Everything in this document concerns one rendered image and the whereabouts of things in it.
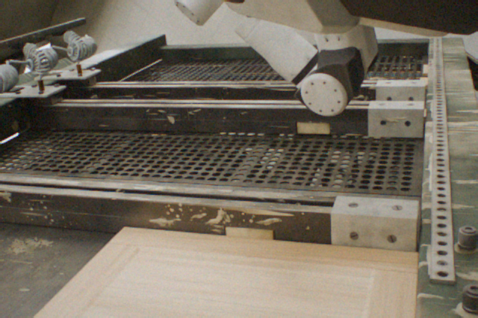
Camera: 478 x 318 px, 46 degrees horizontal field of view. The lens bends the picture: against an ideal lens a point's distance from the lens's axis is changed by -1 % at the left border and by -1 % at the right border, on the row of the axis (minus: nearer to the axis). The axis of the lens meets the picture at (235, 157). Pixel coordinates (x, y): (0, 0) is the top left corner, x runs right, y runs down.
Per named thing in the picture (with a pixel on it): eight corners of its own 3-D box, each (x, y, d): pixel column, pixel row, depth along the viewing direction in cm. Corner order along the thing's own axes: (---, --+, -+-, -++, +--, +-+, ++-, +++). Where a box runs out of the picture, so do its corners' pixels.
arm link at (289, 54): (259, 27, 101) (339, 99, 102) (232, 54, 94) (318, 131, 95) (291, -14, 93) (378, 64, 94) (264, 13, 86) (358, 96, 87)
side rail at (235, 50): (428, 70, 212) (429, 41, 208) (163, 73, 247) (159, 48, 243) (428, 66, 219) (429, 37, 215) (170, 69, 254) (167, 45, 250)
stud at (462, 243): (477, 253, 75) (479, 234, 74) (458, 251, 76) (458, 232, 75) (476, 243, 77) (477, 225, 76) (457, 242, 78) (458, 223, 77)
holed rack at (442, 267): (455, 284, 69) (455, 281, 69) (429, 282, 70) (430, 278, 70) (441, 37, 213) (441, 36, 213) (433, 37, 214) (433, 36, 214)
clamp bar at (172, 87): (424, 114, 145) (427, 20, 137) (40, 109, 183) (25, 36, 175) (425, 103, 154) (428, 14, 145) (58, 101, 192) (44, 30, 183)
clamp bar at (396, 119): (423, 141, 128) (426, 35, 119) (-1, 129, 166) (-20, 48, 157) (423, 127, 137) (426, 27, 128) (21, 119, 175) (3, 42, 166)
